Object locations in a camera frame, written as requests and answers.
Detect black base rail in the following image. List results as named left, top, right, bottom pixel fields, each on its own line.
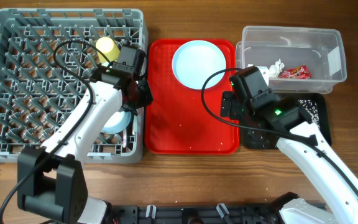
left=107, top=203, right=283, bottom=224

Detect small light blue bowl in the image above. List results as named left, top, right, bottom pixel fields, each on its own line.
left=101, top=111, right=132, bottom=134

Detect food scraps and rice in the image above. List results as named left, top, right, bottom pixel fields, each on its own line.
left=298, top=100, right=319, bottom=126

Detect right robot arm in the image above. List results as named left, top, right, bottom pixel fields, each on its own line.
left=229, top=66, right=358, bottom=223

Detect light blue plate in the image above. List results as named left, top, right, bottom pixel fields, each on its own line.
left=172, top=40, right=226, bottom=90

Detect white plastic spoon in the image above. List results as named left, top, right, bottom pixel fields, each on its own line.
left=132, top=116, right=137, bottom=135

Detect grey dishwasher rack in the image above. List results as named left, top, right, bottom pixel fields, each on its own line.
left=0, top=8, right=148, bottom=162

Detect white plastic fork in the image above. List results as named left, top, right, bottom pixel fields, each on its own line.
left=122, top=128, right=127, bottom=149

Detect red plastic tray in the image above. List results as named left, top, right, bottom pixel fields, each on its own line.
left=144, top=39, right=240, bottom=155

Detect yellow cup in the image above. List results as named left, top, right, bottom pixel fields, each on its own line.
left=96, top=37, right=120, bottom=61

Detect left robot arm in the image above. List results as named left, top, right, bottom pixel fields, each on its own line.
left=10, top=45, right=153, bottom=223

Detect black plastic tray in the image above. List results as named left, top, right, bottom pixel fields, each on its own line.
left=240, top=93, right=332, bottom=150

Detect clear plastic bin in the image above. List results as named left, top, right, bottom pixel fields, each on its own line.
left=236, top=26, right=347, bottom=94

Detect red snack wrapper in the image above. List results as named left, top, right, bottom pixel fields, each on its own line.
left=278, top=65, right=311, bottom=79

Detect white napkin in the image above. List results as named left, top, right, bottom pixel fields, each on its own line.
left=268, top=59, right=285, bottom=78

